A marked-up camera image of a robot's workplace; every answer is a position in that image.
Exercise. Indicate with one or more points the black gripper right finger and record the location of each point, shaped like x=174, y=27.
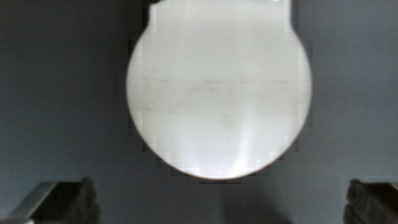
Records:
x=372, y=207

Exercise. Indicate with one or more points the white lamp bulb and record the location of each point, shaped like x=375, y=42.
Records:
x=219, y=85

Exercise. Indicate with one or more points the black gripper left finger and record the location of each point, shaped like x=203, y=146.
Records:
x=61, y=203

